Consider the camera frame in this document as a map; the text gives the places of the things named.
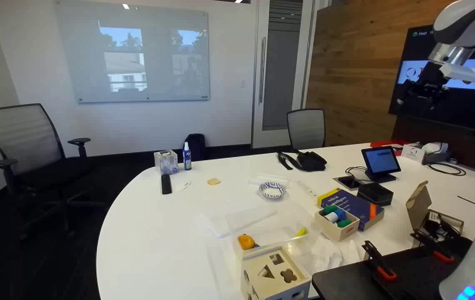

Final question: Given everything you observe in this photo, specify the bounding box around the black tablet on stand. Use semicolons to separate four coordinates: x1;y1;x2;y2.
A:
360;145;403;184

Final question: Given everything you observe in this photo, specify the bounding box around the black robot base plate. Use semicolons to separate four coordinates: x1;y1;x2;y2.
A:
310;237;475;300

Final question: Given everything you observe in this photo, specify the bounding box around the orange toy piece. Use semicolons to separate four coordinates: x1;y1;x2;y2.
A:
237;234;258;252

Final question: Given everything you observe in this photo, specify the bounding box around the red box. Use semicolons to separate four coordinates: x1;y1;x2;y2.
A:
368;139;407;152

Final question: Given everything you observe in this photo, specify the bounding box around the black clamp with orange handle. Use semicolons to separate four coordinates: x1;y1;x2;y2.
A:
410;230;457;265
360;239;400;284

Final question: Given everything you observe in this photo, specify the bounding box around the black bag with strap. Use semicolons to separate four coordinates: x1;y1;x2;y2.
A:
277;149;328;174

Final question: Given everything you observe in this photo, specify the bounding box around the glass door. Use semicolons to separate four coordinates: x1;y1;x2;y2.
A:
252;0;318;150

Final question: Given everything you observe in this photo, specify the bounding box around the wall television screen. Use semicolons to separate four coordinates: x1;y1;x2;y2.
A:
388;24;475;137

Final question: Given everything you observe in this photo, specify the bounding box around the grey mesh chair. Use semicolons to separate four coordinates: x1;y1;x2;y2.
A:
285;107;328;152

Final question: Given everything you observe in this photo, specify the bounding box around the black square pad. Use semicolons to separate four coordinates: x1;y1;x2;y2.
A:
333;174;367;190

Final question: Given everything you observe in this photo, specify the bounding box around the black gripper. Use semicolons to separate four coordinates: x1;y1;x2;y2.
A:
397;59;453;117

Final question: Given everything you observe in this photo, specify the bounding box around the clear plastic bag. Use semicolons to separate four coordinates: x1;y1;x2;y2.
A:
198;205;310;249

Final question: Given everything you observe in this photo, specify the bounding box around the black mesh office chair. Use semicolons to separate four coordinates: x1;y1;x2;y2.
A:
0;102;105;242

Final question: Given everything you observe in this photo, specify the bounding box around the blue spray bottle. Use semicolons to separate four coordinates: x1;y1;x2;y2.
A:
182;140;193;172

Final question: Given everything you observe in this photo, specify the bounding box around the clear plastic container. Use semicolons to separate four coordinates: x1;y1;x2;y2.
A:
153;149;180;177

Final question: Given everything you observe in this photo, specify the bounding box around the wall whiteboard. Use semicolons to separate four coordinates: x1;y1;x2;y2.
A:
53;0;213;107

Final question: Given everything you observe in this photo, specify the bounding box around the coiled black cable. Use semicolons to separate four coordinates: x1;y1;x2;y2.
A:
427;160;468;179

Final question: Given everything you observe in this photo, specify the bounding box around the open cardboard box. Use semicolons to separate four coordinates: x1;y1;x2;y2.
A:
403;179;467;254

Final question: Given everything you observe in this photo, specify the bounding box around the wooden box of coloured blocks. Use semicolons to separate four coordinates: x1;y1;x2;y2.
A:
315;204;362;244

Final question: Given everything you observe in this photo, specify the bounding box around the black remote control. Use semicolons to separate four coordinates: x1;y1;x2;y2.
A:
160;172;173;197

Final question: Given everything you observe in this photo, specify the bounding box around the blue book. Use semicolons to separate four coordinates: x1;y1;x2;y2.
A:
315;187;387;234

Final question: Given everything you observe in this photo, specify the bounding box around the small black box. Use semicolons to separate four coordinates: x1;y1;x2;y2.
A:
355;182;395;207

